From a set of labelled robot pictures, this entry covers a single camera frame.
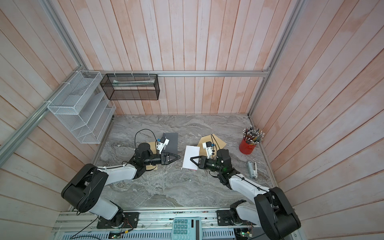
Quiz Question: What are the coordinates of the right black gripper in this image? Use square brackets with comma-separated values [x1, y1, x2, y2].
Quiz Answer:
[192, 156, 225, 175]

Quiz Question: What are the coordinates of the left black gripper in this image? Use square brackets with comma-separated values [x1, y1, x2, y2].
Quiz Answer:
[143, 151, 181, 166]

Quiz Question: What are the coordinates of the grey envelope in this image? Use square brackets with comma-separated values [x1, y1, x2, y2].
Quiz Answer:
[163, 133, 179, 154]

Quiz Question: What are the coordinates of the red bordered card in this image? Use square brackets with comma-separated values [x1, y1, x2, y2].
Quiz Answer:
[182, 146, 200, 171]

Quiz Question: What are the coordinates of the yellow envelope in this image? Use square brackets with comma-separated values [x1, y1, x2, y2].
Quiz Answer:
[146, 142, 158, 171]
[197, 134, 227, 158]

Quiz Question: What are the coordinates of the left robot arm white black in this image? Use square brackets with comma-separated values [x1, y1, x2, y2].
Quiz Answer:
[61, 143, 181, 228]

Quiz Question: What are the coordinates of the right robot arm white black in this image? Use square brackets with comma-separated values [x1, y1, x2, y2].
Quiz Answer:
[190, 149, 302, 240]

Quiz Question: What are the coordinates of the red pencil cup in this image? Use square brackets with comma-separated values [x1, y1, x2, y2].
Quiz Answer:
[239, 138, 257, 155]

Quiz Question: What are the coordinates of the white stapler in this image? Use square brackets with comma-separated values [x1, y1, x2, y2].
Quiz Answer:
[247, 162, 258, 179]

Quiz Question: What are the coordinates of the bundle of pencils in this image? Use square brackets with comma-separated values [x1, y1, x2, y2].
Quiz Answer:
[243, 126, 265, 145]

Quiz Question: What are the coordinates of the teal calculator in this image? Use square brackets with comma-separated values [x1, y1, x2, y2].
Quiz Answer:
[171, 217, 203, 240]

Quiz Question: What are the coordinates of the black mesh basket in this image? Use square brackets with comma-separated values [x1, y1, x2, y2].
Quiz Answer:
[101, 73, 160, 101]

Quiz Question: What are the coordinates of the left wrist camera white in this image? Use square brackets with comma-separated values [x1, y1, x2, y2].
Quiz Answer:
[156, 137, 169, 154]

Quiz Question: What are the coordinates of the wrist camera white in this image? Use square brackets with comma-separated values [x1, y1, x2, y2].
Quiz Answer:
[156, 137, 169, 154]
[203, 142, 215, 159]

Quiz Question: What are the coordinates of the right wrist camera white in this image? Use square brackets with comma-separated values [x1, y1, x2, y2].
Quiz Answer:
[203, 142, 215, 159]

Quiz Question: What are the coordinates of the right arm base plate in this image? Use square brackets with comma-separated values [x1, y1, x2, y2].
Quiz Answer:
[216, 208, 260, 226]

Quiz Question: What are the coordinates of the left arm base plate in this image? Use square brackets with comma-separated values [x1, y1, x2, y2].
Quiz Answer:
[97, 212, 140, 229]

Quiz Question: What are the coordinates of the white wire mesh shelf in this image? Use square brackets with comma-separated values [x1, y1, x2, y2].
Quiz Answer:
[48, 71, 116, 144]

